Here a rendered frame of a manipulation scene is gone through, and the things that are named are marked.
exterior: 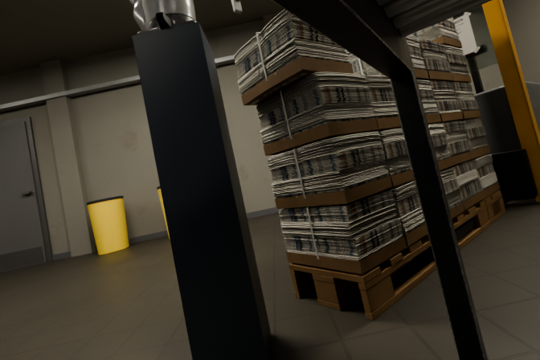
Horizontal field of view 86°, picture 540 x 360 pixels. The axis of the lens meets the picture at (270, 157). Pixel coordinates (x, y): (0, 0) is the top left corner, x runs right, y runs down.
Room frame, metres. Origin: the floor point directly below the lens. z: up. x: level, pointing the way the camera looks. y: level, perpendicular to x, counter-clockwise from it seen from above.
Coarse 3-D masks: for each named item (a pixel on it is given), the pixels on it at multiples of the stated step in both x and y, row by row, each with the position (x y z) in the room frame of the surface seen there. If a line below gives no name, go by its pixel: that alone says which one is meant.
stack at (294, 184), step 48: (288, 96) 1.08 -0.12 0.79; (336, 96) 1.00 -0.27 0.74; (384, 96) 1.21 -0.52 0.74; (432, 96) 1.49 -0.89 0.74; (336, 144) 0.97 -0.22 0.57; (384, 144) 1.14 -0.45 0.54; (288, 192) 1.17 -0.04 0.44; (384, 192) 1.11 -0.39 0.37; (288, 240) 1.24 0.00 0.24; (336, 240) 1.03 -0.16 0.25; (384, 240) 1.06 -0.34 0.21; (336, 288) 1.07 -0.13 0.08; (384, 288) 1.02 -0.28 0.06
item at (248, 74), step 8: (240, 48) 1.19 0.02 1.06; (248, 48) 1.15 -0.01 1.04; (240, 56) 1.20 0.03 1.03; (248, 56) 1.15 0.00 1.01; (256, 56) 1.11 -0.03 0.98; (240, 64) 1.20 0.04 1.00; (248, 64) 1.16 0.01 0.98; (256, 64) 1.12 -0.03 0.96; (240, 72) 1.21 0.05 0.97; (248, 72) 1.16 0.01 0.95; (256, 72) 1.12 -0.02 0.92; (240, 80) 1.21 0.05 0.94; (248, 80) 1.17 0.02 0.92; (256, 80) 1.13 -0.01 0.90; (240, 88) 1.22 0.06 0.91; (248, 88) 1.19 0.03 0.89; (256, 96) 1.15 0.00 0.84; (264, 96) 1.16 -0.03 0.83; (248, 104) 1.23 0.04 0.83; (256, 104) 1.26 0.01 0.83
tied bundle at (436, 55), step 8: (424, 40) 1.53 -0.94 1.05; (424, 48) 1.51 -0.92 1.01; (432, 48) 1.57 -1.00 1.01; (440, 48) 1.63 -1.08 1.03; (424, 56) 1.50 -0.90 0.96; (432, 56) 1.56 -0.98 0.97; (440, 56) 1.62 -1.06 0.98; (432, 64) 1.53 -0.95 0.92; (440, 64) 1.59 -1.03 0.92; (448, 64) 1.65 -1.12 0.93; (448, 72) 1.65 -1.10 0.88; (432, 80) 1.54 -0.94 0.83; (440, 80) 1.59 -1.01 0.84; (448, 80) 1.64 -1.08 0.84
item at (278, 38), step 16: (288, 16) 0.96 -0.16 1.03; (272, 32) 1.02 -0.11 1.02; (288, 32) 0.96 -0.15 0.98; (304, 32) 0.97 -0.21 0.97; (272, 48) 1.03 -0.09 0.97; (288, 48) 0.97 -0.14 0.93; (304, 48) 0.97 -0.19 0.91; (320, 48) 1.02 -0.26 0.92; (336, 48) 1.08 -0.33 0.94; (272, 64) 1.04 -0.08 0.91; (288, 80) 1.02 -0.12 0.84
